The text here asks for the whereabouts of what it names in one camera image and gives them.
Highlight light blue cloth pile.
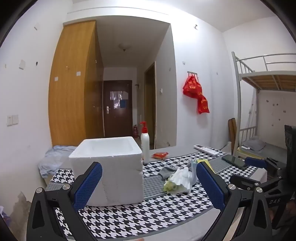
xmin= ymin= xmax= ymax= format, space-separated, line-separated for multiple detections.
xmin=38 ymin=146 xmax=78 ymax=178

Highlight yellow cloth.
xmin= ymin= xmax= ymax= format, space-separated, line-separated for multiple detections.
xmin=196 ymin=159 xmax=213 ymax=173

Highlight white paper notice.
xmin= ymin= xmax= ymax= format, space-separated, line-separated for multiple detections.
xmin=110 ymin=91 xmax=129 ymax=102

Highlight houndstooth table mat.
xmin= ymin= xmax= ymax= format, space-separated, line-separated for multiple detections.
xmin=45 ymin=148 xmax=262 ymax=241

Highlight white plastic bag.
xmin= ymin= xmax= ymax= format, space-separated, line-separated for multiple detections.
xmin=172 ymin=167 xmax=197 ymax=194

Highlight white wall socket panel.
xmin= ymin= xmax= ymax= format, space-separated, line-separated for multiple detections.
xmin=6 ymin=115 xmax=19 ymax=127

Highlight red plastic bag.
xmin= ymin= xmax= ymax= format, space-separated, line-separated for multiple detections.
xmin=183 ymin=75 xmax=202 ymax=99
xmin=196 ymin=95 xmax=210 ymax=114

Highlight wooden wardrobe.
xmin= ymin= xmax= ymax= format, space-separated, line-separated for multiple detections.
xmin=48 ymin=20 xmax=104 ymax=147

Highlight wooden boards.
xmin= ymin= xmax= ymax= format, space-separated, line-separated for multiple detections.
xmin=228 ymin=118 xmax=237 ymax=154

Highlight grey pillow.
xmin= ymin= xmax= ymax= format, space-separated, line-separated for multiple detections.
xmin=243 ymin=138 xmax=266 ymax=151

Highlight dark brown door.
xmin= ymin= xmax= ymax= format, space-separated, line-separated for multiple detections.
xmin=103 ymin=80 xmax=133 ymax=138

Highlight red snack packet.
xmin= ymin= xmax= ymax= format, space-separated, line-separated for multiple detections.
xmin=151 ymin=152 xmax=169 ymax=160

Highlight grey sock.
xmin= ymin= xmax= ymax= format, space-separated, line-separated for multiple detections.
xmin=159 ymin=166 xmax=179 ymax=180

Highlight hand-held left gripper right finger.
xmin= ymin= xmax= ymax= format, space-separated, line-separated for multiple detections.
xmin=196 ymin=161 xmax=272 ymax=241

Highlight metal bunk bed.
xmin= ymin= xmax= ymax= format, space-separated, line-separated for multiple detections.
xmin=232 ymin=51 xmax=296 ymax=160

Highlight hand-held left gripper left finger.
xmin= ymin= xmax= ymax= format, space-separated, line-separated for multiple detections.
xmin=26 ymin=161 xmax=103 ymax=241

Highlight white remote control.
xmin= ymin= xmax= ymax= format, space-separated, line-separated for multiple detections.
xmin=194 ymin=144 xmax=225 ymax=156

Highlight white foam box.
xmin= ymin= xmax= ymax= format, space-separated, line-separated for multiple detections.
xmin=69 ymin=136 xmax=144 ymax=207

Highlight white pump bottle red cap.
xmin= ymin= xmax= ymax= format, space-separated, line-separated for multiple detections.
xmin=140 ymin=121 xmax=150 ymax=164

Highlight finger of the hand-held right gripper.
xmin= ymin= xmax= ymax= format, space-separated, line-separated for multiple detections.
xmin=230 ymin=174 xmax=287 ymax=193
xmin=245 ymin=157 xmax=287 ymax=176

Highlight black smartphone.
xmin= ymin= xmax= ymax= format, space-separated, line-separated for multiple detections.
xmin=221 ymin=154 xmax=250 ymax=170

